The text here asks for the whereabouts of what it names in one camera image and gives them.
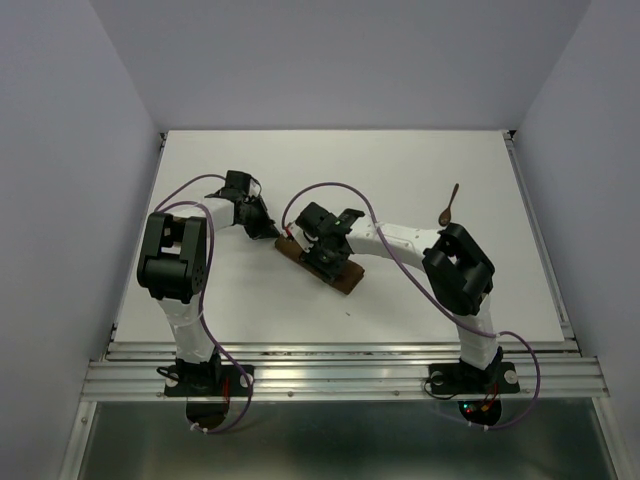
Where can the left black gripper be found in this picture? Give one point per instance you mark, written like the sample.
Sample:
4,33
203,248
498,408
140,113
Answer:
266,227

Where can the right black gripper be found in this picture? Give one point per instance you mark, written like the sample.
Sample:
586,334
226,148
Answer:
332,268

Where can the brown cloth napkin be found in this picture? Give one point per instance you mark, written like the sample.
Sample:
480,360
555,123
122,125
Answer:
345,282

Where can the brown wooden spoon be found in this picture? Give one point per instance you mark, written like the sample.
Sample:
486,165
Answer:
445,216

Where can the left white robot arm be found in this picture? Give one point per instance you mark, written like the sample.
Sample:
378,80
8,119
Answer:
176,257

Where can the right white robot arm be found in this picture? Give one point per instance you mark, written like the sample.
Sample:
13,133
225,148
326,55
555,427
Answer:
459,273

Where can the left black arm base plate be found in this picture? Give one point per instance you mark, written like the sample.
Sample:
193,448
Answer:
220,382

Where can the aluminium front rail frame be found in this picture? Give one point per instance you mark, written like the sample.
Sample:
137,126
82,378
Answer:
340,372

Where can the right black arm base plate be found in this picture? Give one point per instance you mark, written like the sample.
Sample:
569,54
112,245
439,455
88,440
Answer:
461,379

